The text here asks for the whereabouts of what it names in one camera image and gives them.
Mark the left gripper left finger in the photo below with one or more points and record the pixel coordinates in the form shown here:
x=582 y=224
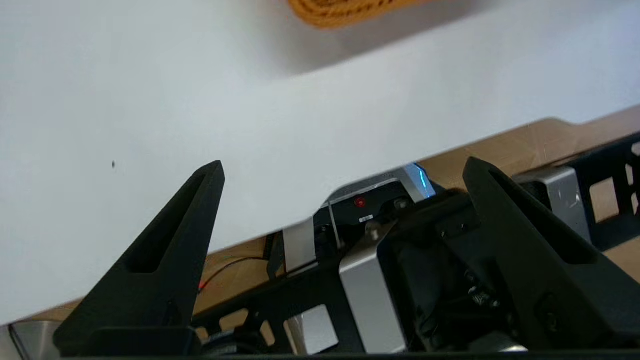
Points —
x=150 y=300

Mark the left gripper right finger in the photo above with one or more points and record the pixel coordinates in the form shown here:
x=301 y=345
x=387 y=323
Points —
x=560 y=295

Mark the orange wicker basket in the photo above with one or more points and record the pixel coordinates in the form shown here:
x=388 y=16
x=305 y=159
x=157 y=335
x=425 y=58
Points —
x=345 y=12

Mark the robot base chassis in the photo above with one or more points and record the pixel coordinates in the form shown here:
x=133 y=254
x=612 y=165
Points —
x=370 y=295

